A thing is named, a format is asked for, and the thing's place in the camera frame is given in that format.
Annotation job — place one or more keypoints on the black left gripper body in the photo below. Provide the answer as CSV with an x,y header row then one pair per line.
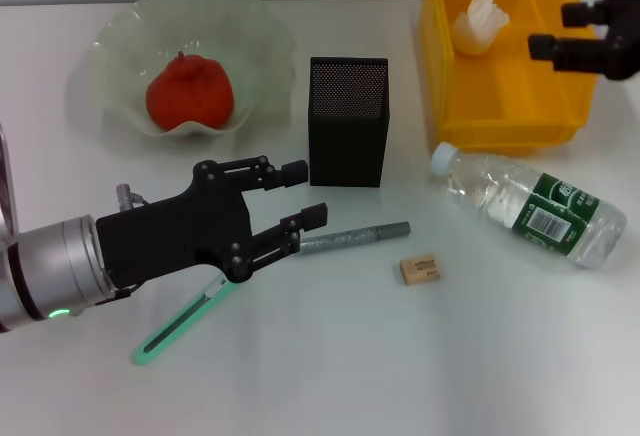
x,y
185,236

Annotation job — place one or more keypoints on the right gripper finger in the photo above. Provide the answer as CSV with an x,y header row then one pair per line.
x,y
582,13
565,51

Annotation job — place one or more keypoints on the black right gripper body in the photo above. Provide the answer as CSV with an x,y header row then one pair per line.
x,y
625,36

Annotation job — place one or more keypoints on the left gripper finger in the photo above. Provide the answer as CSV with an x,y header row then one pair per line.
x,y
290,172
300,228

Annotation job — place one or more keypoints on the white paper ball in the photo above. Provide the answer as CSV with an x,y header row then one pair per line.
x,y
475,26

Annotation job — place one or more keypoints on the red apple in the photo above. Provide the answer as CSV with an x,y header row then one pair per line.
x,y
190,96

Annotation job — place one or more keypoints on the clear plastic water bottle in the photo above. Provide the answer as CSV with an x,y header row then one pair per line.
x,y
500,191

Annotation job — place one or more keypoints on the grey pen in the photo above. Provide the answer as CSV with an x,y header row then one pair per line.
x,y
360,235

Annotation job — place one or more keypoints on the black mesh pen holder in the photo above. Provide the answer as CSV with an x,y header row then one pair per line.
x,y
345,146

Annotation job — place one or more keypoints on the green utility knife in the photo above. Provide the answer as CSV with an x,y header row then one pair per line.
x,y
160,341

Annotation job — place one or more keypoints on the tan eraser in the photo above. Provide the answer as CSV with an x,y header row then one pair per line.
x,y
419,270

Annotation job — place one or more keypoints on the green glass fruit plate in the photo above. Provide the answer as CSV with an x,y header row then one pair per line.
x,y
240,31

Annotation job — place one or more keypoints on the yellow plastic bin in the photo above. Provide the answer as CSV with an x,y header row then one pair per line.
x,y
510,91

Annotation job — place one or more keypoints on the left gripper metal connector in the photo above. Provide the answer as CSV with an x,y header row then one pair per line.
x,y
125,195

